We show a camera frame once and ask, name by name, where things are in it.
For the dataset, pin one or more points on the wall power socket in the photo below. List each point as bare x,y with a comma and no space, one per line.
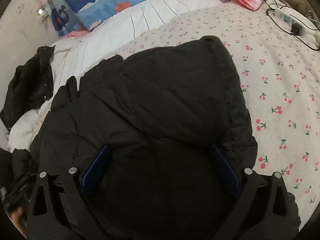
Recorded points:
44,12

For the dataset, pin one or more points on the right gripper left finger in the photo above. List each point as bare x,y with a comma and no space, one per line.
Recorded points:
59,207

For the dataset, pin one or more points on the black crumpled garment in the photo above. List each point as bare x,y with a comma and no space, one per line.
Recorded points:
30,87

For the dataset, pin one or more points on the cherry print bed sheet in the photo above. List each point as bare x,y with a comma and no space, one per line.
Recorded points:
279,80

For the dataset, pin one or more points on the white power strip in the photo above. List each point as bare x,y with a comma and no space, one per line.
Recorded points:
292,17

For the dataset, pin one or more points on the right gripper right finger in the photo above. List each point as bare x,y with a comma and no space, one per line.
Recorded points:
260,208

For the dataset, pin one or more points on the black puffer jacket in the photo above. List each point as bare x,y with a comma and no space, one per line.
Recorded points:
160,112

